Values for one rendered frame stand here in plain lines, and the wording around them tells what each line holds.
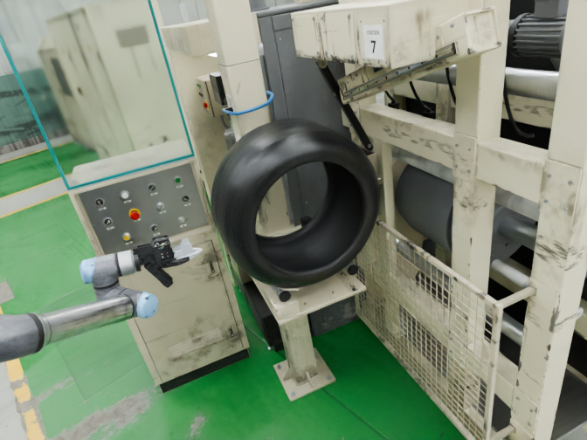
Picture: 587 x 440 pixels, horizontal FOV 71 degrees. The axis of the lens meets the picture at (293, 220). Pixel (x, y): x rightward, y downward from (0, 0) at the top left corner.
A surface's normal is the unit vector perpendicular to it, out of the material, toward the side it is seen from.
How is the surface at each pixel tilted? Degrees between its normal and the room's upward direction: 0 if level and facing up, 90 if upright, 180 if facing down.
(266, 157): 47
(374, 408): 0
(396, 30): 90
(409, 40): 90
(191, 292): 90
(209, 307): 90
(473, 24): 72
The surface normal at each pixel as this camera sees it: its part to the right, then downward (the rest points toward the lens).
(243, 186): -0.33, -0.01
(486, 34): 0.31, 0.10
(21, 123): 0.65, 0.26
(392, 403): -0.16, -0.87
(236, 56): 0.38, 0.39
